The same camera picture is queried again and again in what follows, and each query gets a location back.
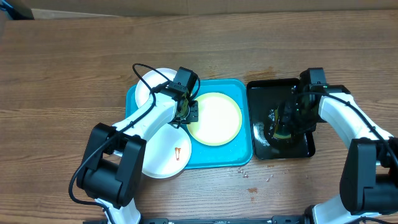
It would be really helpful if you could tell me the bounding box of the green yellow sponge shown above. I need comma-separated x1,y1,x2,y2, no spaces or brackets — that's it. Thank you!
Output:
269,109,298,139

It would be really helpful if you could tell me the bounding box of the green rimmed plate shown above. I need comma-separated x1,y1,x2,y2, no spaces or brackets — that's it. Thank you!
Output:
187,92,243,146

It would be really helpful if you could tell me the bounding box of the white plate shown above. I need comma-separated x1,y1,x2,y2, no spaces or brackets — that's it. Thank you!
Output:
142,124,192,179
134,68,177,108

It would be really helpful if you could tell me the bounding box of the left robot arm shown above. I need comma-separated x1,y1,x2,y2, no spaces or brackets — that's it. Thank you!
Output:
68,67,200,223

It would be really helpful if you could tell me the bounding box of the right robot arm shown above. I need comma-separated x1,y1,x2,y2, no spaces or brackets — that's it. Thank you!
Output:
273,68,397,223

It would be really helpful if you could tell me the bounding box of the black rectangular water tray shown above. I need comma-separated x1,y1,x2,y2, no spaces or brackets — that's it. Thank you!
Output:
246,78,315,160

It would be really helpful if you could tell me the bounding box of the teal plastic serving tray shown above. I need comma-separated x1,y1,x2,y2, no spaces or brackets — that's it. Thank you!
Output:
124,78,254,170

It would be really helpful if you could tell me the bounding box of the dark object top left corner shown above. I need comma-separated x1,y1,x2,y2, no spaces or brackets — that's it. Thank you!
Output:
1,0,34,20

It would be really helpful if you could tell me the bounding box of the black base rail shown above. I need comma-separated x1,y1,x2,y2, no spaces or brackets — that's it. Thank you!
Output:
83,214,312,224

